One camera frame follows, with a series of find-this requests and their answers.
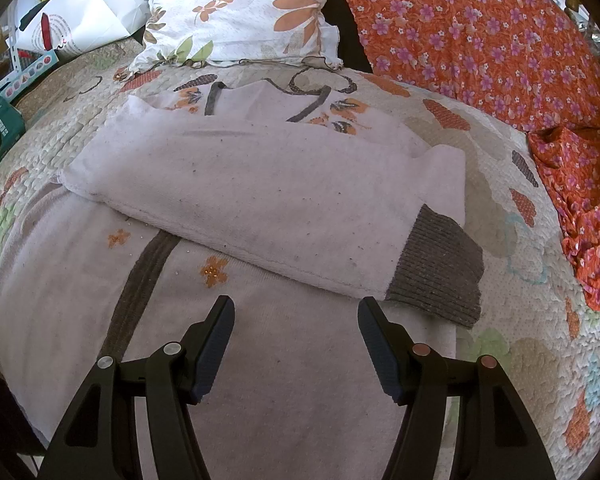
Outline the heart-print quilt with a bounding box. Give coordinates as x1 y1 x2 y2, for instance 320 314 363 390
0 42 600 480

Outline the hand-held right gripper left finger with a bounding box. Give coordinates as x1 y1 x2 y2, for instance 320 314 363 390
37 295 237 480

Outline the white floral pillow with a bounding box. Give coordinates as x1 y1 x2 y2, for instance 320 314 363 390
127 0 343 73

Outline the colourful dotted flat box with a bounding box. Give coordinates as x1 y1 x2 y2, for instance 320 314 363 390
0 50 61 103

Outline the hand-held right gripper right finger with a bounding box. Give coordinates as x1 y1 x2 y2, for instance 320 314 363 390
357 296 561 480

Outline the white perforated rail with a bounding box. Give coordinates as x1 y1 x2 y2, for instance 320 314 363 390
6 9 27 77

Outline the orange floral sheet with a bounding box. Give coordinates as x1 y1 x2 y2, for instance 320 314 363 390
527 117 600 313

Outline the white paper bag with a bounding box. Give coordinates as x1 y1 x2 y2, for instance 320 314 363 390
17 0 151 58

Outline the orange floral pillow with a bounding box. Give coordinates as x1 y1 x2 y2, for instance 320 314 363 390
327 0 600 132

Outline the silver foil wrap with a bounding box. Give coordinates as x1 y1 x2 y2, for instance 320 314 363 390
580 19 600 57

